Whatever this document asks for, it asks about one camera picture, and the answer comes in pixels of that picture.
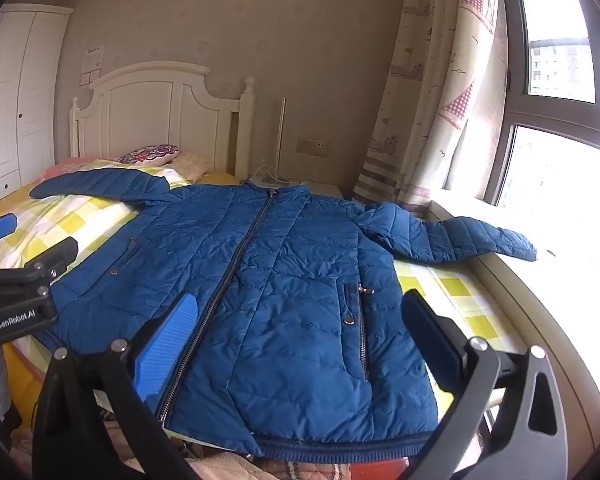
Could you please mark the slim metal lamp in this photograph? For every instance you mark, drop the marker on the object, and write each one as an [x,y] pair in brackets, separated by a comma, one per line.
[281,140]

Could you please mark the purple patterned pillow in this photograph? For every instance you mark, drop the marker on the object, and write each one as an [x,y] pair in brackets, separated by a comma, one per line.
[147,154]

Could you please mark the white wall switch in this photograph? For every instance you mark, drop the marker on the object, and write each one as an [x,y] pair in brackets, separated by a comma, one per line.
[90,78]

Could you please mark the cream window sill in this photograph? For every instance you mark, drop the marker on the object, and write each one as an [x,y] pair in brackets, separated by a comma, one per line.
[530,300]

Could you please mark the yellow checked bed sheet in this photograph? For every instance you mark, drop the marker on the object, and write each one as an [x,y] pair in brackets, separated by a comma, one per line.
[80,220]

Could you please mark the white nightstand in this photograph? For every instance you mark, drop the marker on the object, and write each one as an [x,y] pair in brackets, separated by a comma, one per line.
[310,189]

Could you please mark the white wardrobe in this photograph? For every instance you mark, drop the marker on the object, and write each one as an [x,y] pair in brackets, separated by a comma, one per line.
[10,100]

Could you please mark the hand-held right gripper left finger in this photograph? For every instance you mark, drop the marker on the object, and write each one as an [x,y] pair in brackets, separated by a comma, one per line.
[165,355]

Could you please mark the printed striped curtain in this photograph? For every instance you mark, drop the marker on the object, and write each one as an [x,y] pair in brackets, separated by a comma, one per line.
[430,85]

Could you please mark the orange bed sheet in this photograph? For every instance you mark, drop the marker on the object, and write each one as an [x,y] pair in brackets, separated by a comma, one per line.
[220,178]

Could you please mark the yellow pink pillow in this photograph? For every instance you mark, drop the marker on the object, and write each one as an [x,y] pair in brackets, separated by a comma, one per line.
[192,166]

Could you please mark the dark framed window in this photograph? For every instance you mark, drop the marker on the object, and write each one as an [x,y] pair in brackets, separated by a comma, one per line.
[560,60]

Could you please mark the blue quilted jacket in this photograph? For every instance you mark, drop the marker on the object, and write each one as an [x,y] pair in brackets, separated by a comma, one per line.
[280,285]

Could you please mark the white wall paper note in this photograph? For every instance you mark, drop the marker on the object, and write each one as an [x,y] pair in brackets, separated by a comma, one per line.
[93,56]

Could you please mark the orange patterned quilt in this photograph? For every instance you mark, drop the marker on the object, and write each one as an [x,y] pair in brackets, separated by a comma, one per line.
[25,385]

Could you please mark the beige wall socket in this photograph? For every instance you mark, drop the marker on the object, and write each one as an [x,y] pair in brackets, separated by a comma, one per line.
[312,146]

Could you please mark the white wooden headboard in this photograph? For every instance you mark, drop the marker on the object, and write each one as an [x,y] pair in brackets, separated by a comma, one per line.
[145,110]

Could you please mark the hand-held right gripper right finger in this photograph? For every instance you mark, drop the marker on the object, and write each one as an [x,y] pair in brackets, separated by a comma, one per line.
[430,340]

